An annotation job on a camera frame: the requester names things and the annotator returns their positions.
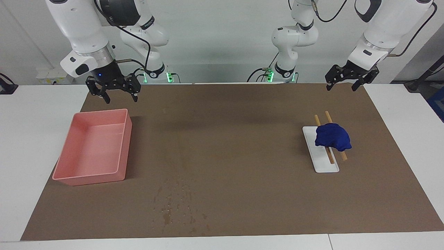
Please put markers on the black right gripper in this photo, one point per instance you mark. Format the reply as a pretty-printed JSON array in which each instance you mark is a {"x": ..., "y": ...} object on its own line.
[{"x": 111, "y": 78}]

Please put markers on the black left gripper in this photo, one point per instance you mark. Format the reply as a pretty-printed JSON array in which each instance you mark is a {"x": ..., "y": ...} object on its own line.
[{"x": 350, "y": 71}]

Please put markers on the dark blue towel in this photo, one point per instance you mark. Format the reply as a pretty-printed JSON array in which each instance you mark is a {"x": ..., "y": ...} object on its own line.
[{"x": 333, "y": 137}]

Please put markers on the spilled water drops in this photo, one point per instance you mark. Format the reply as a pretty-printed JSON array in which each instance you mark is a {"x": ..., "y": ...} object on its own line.
[{"x": 167, "y": 217}]

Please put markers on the pink plastic bin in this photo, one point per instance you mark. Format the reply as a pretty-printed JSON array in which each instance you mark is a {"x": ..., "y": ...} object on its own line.
[{"x": 93, "y": 149}]

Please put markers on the black stand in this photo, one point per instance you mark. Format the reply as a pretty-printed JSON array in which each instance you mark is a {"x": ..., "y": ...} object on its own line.
[{"x": 414, "y": 85}]

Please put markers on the white rack with wooden rods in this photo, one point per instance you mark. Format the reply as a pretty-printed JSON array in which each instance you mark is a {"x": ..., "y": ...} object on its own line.
[{"x": 322, "y": 163}]

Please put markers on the blue crate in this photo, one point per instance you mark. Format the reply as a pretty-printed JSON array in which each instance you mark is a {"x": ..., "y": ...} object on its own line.
[{"x": 437, "y": 104}]

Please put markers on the brown table mat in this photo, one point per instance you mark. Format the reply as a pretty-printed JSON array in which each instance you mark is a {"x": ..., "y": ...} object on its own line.
[{"x": 236, "y": 156}]

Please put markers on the white wall socket box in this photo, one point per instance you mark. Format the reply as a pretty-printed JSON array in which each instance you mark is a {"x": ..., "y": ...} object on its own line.
[{"x": 52, "y": 75}]

